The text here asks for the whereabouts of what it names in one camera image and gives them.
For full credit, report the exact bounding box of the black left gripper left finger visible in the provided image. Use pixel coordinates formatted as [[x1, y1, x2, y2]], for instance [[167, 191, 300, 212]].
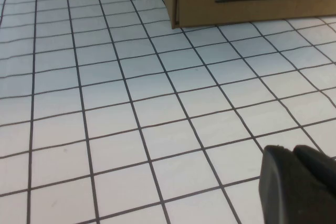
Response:
[[258, 144, 336, 224]]

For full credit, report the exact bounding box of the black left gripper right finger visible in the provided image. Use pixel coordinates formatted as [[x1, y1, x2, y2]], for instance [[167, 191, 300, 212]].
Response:
[[292, 144, 336, 195]]

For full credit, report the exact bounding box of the brown windowed cardboard shoe box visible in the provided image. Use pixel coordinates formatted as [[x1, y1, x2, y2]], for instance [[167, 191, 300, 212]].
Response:
[[156, 0, 336, 29]]

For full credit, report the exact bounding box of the white black-grid tablecloth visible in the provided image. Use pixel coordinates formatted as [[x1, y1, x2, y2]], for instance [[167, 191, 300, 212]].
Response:
[[0, 0, 336, 224]]

